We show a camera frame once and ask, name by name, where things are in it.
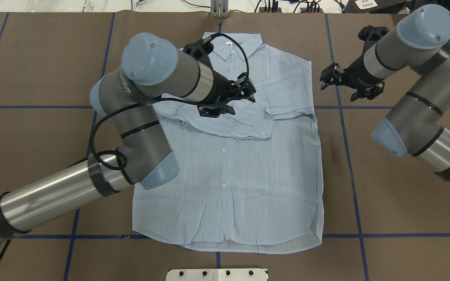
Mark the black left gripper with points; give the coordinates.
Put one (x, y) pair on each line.
(220, 88)

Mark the grey aluminium frame post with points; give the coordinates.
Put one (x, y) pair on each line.
(219, 9)

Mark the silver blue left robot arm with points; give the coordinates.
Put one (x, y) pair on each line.
(128, 145)

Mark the light blue button shirt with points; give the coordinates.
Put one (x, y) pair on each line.
(249, 182)

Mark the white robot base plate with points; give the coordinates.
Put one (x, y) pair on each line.
(246, 274)

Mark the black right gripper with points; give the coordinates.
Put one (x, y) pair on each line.
(358, 75)

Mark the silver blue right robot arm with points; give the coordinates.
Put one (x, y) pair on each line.
(421, 42)

